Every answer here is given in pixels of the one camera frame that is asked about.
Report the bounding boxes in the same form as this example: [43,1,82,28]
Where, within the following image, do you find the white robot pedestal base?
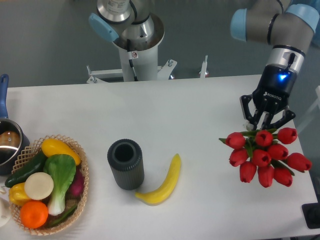
[87,20,177,84]

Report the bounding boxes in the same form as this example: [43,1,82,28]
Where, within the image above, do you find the yellow bell pepper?
[8,182,32,207]

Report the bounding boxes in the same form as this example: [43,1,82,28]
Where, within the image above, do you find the woven wicker basket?
[9,134,89,236]

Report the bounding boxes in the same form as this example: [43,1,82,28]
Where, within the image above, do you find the dark grey ribbed vase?
[107,139,145,190]

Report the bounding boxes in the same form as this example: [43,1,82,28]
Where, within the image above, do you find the green cucumber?
[4,150,48,188]

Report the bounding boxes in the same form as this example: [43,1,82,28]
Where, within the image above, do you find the red tulip bouquet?
[219,127,313,188]

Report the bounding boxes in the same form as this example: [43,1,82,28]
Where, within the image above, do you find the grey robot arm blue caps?
[230,0,320,131]

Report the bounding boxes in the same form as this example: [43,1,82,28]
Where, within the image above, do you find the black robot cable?
[126,39,139,82]

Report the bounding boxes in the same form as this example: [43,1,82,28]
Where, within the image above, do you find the purple red onion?
[68,168,85,197]

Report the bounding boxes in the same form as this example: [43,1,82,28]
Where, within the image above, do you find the yellow banana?
[134,153,182,206]

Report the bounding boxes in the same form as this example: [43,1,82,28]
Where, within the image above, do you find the blue handled steel pot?
[0,74,30,176]

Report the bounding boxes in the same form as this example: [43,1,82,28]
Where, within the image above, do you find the orange mandarin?
[19,200,49,229]

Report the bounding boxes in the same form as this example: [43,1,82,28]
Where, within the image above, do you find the white round radish slice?
[24,172,54,200]

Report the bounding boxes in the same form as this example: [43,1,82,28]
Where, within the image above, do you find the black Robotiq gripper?
[240,65,297,130]

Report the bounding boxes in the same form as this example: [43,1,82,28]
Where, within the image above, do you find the silver robot arm base joint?
[88,0,154,42]

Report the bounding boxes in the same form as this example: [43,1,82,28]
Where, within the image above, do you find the white ceramic object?
[0,186,11,227]

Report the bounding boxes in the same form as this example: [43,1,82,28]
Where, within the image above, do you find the black device at edge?
[301,202,320,229]

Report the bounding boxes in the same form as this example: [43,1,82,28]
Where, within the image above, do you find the yellow squash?
[41,138,81,166]

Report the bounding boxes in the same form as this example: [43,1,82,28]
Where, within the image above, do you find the green bok choy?
[43,154,76,216]

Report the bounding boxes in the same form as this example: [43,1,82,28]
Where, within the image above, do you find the green chili pepper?
[47,204,78,228]

